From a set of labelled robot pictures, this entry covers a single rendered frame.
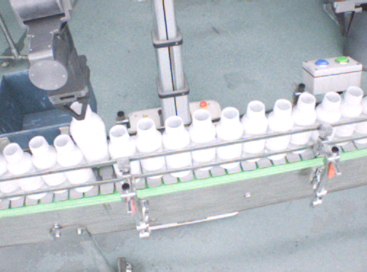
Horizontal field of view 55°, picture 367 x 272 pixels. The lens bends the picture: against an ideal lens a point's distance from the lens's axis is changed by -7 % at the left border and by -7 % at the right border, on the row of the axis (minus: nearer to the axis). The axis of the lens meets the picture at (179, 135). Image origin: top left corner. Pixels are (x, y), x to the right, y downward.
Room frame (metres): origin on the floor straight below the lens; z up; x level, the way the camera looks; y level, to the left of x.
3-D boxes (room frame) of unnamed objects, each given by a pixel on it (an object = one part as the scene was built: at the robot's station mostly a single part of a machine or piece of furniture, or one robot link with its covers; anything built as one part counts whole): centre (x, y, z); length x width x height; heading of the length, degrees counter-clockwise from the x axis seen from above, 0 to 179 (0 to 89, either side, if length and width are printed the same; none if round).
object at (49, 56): (0.48, 0.18, 1.44); 0.12 x 0.09 x 0.12; 4
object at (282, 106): (0.54, -0.23, 1.08); 0.06 x 0.06 x 0.17
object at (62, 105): (0.51, 0.18, 1.28); 0.07 x 0.07 x 0.09; 4
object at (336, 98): (0.55, -0.35, 1.08); 0.06 x 0.06 x 0.17
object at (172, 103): (1.18, 0.01, 0.49); 0.13 x 0.13 x 0.40; 4
